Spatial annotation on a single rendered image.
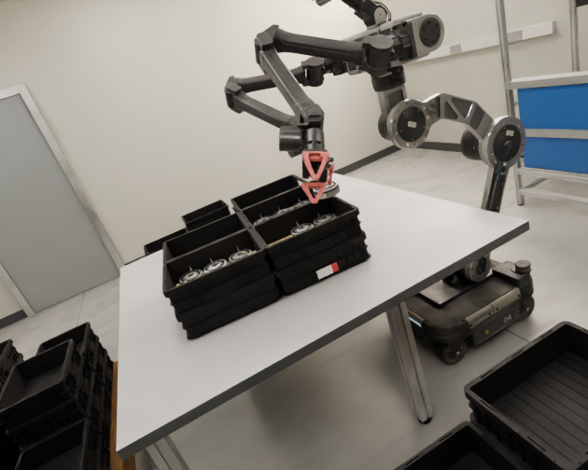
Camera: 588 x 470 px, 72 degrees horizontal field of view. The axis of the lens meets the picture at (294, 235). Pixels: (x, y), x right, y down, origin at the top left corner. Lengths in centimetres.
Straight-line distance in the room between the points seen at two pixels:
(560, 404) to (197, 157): 414
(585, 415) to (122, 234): 436
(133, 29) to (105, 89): 66
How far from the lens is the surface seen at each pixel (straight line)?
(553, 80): 307
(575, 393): 139
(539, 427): 131
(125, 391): 158
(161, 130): 471
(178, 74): 476
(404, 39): 152
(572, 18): 376
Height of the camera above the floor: 150
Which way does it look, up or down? 22 degrees down
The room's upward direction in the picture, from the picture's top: 19 degrees counter-clockwise
